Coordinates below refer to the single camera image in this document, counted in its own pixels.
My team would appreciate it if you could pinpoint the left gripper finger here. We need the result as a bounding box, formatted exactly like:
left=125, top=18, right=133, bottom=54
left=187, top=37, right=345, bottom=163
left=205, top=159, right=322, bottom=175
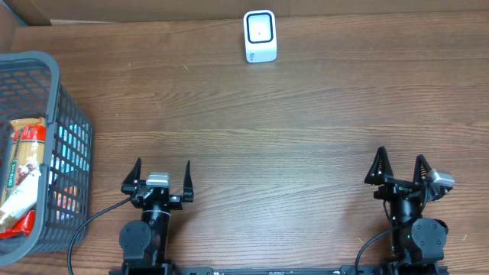
left=183, top=160, right=194, bottom=202
left=121, top=158, right=141, bottom=193

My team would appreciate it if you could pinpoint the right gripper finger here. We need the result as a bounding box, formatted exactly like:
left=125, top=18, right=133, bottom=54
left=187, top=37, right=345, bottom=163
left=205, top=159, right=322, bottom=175
left=364, top=147, right=393, bottom=186
left=413, top=154, right=432, bottom=183

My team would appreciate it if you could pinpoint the small orange snack packet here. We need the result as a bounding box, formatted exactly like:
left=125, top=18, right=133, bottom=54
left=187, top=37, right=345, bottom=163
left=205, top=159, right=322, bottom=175
left=54, top=186, right=80, bottom=220

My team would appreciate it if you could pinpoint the teal wet wipes pack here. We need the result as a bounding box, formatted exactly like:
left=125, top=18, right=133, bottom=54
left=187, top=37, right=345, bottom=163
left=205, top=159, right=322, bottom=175
left=50, top=124, right=90, bottom=173

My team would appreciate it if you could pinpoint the orange spaghetti pack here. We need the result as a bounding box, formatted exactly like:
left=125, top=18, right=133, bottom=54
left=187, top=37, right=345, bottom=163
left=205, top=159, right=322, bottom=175
left=1, top=117, right=47, bottom=239

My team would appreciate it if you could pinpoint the white cream tube gold cap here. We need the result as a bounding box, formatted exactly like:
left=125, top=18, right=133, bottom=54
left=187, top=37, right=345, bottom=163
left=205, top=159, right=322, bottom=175
left=1, top=170, right=41, bottom=232

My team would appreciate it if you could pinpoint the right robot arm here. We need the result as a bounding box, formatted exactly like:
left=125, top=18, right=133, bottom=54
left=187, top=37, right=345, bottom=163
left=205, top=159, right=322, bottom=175
left=354, top=147, right=455, bottom=274

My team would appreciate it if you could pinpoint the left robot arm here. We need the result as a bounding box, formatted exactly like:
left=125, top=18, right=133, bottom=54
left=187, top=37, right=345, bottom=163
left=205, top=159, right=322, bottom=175
left=115, top=160, right=194, bottom=275

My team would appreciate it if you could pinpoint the grey plastic basket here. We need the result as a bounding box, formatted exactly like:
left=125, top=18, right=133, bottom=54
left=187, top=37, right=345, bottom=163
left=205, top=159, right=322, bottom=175
left=1, top=51, right=94, bottom=266

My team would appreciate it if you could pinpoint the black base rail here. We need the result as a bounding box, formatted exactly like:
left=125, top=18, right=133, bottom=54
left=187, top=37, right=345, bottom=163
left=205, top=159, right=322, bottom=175
left=108, top=265, right=449, bottom=275

